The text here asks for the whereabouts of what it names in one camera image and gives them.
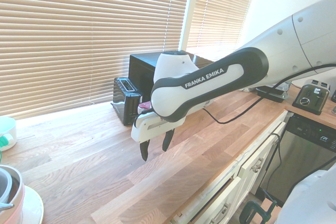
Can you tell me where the cream plate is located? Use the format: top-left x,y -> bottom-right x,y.
20,185 -> 45,224

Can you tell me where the white drawer front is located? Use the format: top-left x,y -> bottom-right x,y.
167,176 -> 244,224

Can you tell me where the black box appliance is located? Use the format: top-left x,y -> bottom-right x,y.
129,51 -> 214,104

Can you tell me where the black shallow tray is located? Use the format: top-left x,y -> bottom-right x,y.
255,84 -> 287,104

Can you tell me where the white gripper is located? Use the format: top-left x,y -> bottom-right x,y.
130,111 -> 185,162

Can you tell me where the wide beige window blind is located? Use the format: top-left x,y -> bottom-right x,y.
0,0 -> 194,120

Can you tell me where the stainless steel dishwasher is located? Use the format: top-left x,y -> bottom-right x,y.
258,113 -> 336,207

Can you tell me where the dark red wrist part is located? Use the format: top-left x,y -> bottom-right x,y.
138,101 -> 153,112

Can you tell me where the white cabinet door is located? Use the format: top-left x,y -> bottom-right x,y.
237,120 -> 287,196

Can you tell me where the black cable by dishwasher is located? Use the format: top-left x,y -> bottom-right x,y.
259,132 -> 336,200

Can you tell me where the silver toaster with dial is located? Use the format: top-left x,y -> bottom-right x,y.
291,79 -> 331,116

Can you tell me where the glossy black toaster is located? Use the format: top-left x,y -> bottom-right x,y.
111,77 -> 144,126

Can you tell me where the narrow beige window blind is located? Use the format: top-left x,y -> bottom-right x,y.
185,0 -> 260,61

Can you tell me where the white mug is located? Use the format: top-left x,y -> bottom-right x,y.
0,116 -> 17,152

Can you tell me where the green metal clamp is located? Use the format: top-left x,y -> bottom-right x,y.
239,189 -> 278,224

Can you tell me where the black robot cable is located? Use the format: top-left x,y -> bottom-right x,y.
203,62 -> 336,125

